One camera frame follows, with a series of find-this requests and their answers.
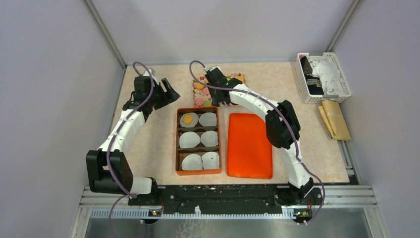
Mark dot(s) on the floral cookie tray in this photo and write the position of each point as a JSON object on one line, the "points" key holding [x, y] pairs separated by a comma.
{"points": [[198, 93]]}

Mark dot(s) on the pink cookie packed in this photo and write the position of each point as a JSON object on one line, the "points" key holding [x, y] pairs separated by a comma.
{"points": [[206, 92]]}

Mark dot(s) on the black item in basket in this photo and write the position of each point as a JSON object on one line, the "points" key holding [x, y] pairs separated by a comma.
{"points": [[313, 82]]}

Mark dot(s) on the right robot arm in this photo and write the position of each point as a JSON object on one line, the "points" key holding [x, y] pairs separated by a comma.
{"points": [[281, 123]]}

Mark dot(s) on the white paper cup middle-left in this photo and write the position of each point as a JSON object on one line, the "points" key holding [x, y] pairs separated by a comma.
{"points": [[189, 140]]}

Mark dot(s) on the white paper cup top-right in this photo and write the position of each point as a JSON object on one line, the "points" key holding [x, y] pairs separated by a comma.
{"points": [[208, 119]]}

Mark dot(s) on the pink cookie bottom left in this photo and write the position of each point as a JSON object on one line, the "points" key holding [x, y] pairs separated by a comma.
{"points": [[198, 102]]}

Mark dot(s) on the orange box lid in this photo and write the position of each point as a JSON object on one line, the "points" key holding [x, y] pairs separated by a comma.
{"points": [[249, 152]]}

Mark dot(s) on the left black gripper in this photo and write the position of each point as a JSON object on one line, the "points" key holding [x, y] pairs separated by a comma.
{"points": [[166, 98]]}

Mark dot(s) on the white paper cup top-left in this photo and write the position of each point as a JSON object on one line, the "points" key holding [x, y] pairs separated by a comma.
{"points": [[193, 124]]}

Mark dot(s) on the white paper cup bottom-right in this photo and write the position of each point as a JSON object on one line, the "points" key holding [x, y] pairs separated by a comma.
{"points": [[211, 161]]}

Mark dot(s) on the white plastic basket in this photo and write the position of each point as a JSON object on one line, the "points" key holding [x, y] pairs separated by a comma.
{"points": [[312, 99]]}

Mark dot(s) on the white cloth in basket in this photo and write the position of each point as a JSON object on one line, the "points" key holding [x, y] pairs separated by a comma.
{"points": [[329, 74]]}

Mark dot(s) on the white paper cup middle-right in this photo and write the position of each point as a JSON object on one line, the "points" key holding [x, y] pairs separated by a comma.
{"points": [[209, 139]]}

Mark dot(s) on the orange cookie box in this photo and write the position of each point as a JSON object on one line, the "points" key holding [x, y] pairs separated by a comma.
{"points": [[199, 149]]}

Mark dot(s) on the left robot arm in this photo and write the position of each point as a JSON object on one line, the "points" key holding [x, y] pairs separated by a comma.
{"points": [[108, 169]]}

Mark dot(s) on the white paper cup bottom-left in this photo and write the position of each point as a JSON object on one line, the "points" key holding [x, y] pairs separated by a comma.
{"points": [[192, 162]]}

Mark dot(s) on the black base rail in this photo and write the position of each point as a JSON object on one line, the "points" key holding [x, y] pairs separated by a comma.
{"points": [[226, 199]]}

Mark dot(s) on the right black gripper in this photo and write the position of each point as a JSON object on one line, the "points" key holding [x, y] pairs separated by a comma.
{"points": [[216, 99]]}

